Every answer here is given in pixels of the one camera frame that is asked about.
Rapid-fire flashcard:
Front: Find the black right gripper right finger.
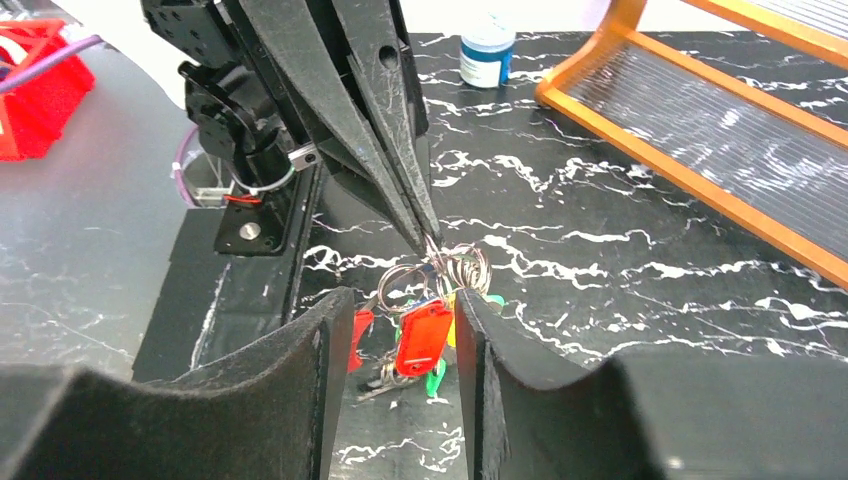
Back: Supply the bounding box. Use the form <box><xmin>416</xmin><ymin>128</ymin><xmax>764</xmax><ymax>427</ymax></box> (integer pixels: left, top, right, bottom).
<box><xmin>456</xmin><ymin>290</ymin><xmax>847</xmax><ymax>479</ymax></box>

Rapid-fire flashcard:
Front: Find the metal key organizer ring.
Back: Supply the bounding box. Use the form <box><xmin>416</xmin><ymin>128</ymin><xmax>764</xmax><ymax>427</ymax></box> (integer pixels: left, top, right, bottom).
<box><xmin>347</xmin><ymin>239</ymin><xmax>507</xmax><ymax>404</ymax></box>

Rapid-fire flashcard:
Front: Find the white blue tape roll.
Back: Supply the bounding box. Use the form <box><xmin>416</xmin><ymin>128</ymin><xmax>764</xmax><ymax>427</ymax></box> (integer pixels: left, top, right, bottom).
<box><xmin>459</xmin><ymin>16</ymin><xmax>516</xmax><ymax>89</ymax></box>

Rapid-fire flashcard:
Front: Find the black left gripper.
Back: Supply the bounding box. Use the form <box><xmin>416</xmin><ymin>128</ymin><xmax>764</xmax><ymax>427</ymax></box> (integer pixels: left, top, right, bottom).
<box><xmin>141</xmin><ymin>1</ymin><xmax>441</xmax><ymax>256</ymax></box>

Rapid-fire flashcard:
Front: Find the orange wooden shelf rack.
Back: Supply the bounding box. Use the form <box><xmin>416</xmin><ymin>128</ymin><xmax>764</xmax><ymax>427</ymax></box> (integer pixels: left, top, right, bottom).
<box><xmin>535</xmin><ymin>1</ymin><xmax>847</xmax><ymax>286</ymax></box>

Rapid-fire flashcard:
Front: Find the red tag key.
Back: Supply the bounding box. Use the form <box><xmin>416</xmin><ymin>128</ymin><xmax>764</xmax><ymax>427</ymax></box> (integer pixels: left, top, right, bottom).
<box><xmin>395</xmin><ymin>299</ymin><xmax>453</xmax><ymax>377</ymax></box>

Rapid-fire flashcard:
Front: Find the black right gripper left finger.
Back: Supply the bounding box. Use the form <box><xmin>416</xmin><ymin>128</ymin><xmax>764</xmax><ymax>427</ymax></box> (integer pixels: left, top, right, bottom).
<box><xmin>1</xmin><ymin>287</ymin><xmax>355</xmax><ymax>479</ymax></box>

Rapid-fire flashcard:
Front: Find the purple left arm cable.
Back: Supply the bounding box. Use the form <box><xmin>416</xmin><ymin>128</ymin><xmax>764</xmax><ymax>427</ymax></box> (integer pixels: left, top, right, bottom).
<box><xmin>0</xmin><ymin>34</ymin><xmax>200</xmax><ymax>208</ymax></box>

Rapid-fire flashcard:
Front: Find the red plastic bin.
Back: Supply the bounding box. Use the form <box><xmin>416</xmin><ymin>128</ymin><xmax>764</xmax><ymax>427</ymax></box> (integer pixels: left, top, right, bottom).
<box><xmin>1</xmin><ymin>18</ymin><xmax>95</xmax><ymax>162</ymax></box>

